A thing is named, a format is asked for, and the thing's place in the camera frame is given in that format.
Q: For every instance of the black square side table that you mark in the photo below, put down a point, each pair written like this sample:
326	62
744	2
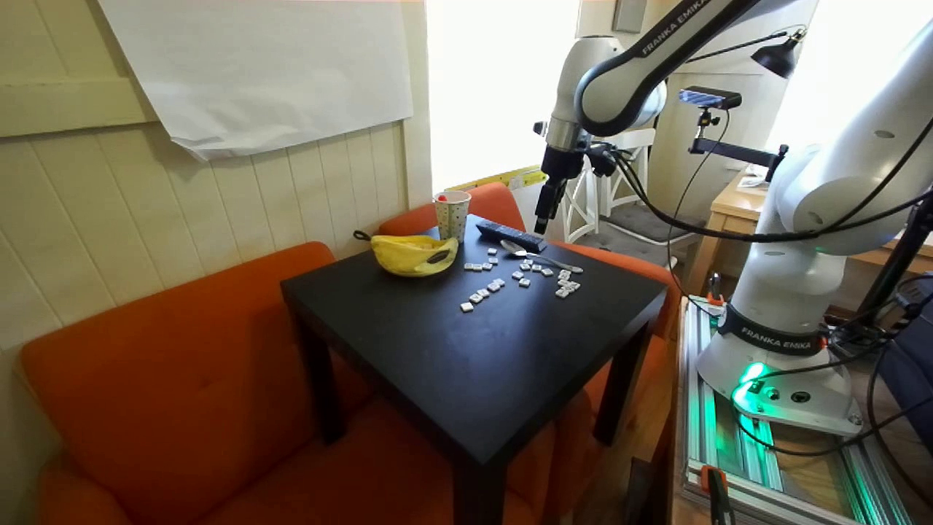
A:
469	361

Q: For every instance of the orange sofa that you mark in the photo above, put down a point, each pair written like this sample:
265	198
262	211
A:
177	389

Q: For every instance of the yellow banana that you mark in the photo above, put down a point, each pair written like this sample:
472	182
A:
413	259

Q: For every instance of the silver metal spoon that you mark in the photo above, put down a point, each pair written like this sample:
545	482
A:
515	249

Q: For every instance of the white patterned paper cup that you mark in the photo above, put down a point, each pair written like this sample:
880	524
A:
453	219

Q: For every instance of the black desk lamp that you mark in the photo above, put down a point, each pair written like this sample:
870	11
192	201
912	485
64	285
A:
779	59

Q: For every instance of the orange clamp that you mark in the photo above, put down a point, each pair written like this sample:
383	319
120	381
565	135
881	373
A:
715	482

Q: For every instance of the light wooden desk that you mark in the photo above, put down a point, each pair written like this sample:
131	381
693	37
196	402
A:
736	208

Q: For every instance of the window with white blinds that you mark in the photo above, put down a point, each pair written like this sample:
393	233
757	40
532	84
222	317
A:
498	90

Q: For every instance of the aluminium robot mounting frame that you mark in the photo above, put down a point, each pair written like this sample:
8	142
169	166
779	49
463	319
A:
696	411

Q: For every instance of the black slanted pole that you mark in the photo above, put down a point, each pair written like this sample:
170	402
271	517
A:
899	263

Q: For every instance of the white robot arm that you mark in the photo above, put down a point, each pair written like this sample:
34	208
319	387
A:
623	91

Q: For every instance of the black remote control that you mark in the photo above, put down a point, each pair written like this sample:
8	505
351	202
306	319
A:
511	238

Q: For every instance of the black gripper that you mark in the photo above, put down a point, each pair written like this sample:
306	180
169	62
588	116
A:
559	166

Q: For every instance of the black stereo camera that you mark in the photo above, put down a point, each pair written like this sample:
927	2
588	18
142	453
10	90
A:
709	97

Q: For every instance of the white paper sheet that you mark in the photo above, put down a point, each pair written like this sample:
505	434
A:
252	69

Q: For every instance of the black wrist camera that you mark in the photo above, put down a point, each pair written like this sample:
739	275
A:
603	155

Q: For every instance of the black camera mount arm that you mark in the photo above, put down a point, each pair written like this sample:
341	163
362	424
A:
731	148

